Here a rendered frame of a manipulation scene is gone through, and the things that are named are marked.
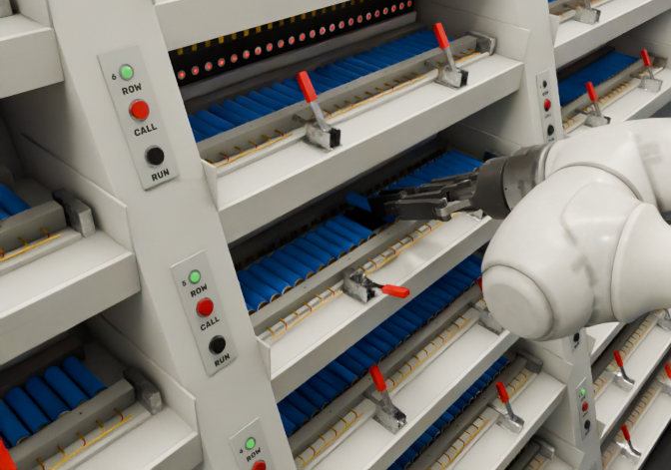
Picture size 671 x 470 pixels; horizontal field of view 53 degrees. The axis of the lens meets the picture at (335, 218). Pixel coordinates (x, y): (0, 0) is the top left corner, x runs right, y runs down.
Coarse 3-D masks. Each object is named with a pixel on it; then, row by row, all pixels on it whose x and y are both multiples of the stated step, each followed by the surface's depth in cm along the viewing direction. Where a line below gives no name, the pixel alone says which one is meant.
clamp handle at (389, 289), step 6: (360, 282) 83; (366, 282) 83; (372, 282) 83; (372, 288) 82; (378, 288) 81; (384, 288) 80; (390, 288) 80; (396, 288) 80; (402, 288) 79; (408, 288) 79; (390, 294) 80; (396, 294) 79; (402, 294) 79; (408, 294) 79
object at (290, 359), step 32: (448, 128) 118; (480, 160) 116; (384, 224) 98; (448, 224) 99; (480, 224) 99; (416, 256) 92; (448, 256) 95; (416, 288) 91; (320, 320) 81; (352, 320) 81; (288, 352) 76; (320, 352) 78; (288, 384) 76
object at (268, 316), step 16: (400, 224) 94; (416, 224) 96; (368, 240) 91; (384, 240) 91; (416, 240) 94; (352, 256) 88; (368, 256) 89; (384, 256) 90; (320, 272) 85; (336, 272) 85; (368, 272) 87; (304, 288) 82; (320, 288) 83; (272, 304) 79; (288, 304) 79; (304, 304) 82; (256, 320) 77; (272, 320) 78
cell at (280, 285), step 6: (252, 264) 86; (258, 264) 86; (252, 270) 86; (258, 270) 85; (264, 270) 85; (258, 276) 85; (264, 276) 84; (270, 276) 84; (276, 276) 84; (270, 282) 84; (276, 282) 83; (282, 282) 83; (276, 288) 83; (282, 288) 83; (282, 294) 83
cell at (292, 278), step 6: (264, 258) 87; (270, 258) 87; (264, 264) 87; (270, 264) 86; (276, 264) 86; (282, 264) 87; (270, 270) 86; (276, 270) 86; (282, 270) 85; (288, 270) 85; (282, 276) 85; (288, 276) 85; (294, 276) 84; (300, 276) 84; (288, 282) 84; (294, 282) 84
